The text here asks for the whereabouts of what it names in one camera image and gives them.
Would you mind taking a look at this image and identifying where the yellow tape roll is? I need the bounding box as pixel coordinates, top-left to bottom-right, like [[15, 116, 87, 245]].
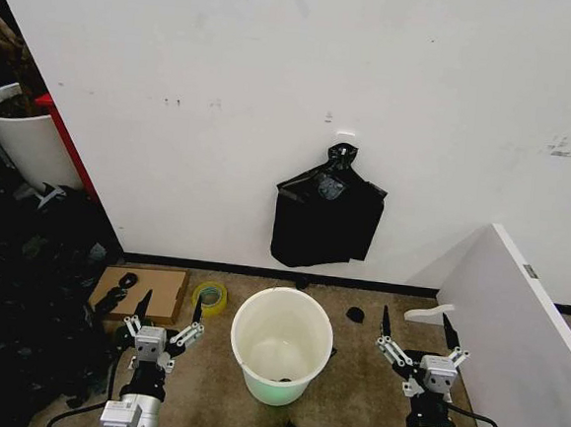
[[189, 279, 230, 320]]

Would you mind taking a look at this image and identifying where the large white board panel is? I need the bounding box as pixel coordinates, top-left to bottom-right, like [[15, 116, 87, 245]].
[[425, 218, 571, 427]]

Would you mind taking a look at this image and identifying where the black plastic garbage bag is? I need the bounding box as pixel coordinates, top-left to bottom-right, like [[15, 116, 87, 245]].
[[267, 137, 393, 276]]

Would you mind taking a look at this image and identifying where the white curved flat piece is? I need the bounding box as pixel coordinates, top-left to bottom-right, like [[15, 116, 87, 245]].
[[401, 301, 459, 328]]

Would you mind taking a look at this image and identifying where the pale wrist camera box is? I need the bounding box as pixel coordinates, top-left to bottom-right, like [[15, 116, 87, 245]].
[[132, 324, 167, 363], [419, 353, 459, 393]]

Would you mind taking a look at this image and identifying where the brown plant trunk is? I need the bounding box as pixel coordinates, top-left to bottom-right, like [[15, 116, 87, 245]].
[[0, 0, 52, 121]]

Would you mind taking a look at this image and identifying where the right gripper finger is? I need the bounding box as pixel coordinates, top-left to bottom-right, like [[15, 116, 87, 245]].
[[439, 312, 474, 372], [374, 304, 418, 369]]

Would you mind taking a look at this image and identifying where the white round trash bin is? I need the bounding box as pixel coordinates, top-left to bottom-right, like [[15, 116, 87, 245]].
[[224, 282, 339, 412]]

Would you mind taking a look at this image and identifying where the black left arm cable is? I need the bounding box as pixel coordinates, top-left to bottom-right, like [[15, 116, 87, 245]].
[[45, 347, 128, 427]]

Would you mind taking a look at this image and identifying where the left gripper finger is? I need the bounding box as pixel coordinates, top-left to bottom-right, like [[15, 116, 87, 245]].
[[170, 295, 210, 351], [120, 287, 155, 345]]

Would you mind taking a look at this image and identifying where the black plastic strip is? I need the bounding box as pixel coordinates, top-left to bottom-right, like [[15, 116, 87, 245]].
[[93, 284, 128, 317]]

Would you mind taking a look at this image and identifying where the small dark bin debris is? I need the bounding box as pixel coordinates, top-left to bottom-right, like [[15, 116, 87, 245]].
[[263, 374, 299, 388]]

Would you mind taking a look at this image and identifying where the white round planter pot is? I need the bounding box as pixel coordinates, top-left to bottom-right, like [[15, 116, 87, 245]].
[[0, 80, 92, 194]]

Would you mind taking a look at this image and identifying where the flat brown cardboard box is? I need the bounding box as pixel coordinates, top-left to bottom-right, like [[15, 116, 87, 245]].
[[85, 262, 192, 328]]

